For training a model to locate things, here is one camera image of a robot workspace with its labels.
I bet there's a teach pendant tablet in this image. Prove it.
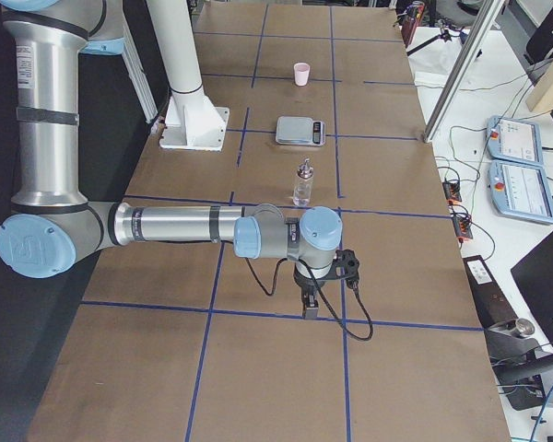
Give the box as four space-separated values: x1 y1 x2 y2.
488 160 553 225
486 115 544 165

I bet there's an orange black connector strip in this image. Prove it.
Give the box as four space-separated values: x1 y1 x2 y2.
442 180 473 244

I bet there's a small metal cup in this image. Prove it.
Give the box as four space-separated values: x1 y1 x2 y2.
509 318 535 339

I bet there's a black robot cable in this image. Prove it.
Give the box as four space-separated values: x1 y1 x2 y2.
244 257 375 343

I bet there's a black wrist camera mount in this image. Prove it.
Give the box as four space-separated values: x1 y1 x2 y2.
322 249 359 290

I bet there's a black monitor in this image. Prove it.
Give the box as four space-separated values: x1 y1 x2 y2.
511 231 553 344

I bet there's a pink paper cup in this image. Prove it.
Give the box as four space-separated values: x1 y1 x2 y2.
293 62 311 87

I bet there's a brown paper table cover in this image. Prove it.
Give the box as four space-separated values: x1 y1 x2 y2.
28 2 510 441

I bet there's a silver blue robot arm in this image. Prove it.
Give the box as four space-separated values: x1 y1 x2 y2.
0 1 349 320

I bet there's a silver digital kitchen scale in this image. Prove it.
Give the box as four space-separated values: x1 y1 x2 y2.
276 116 325 146

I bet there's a lower teach pendant tablet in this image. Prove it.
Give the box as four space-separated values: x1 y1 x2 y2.
488 160 553 225

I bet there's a black box with label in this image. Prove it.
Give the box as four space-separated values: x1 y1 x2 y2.
463 255 518 329

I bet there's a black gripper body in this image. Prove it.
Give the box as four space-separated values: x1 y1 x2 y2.
293 270 324 307

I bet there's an upper teach pendant tablet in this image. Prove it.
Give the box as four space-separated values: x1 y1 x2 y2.
486 115 544 165

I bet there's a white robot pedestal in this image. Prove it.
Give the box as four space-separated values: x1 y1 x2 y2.
147 0 229 151

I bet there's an aluminium frame post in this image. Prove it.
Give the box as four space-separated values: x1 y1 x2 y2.
423 0 505 143

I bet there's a clear glass sauce bottle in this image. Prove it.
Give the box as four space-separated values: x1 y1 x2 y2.
292 157 314 207

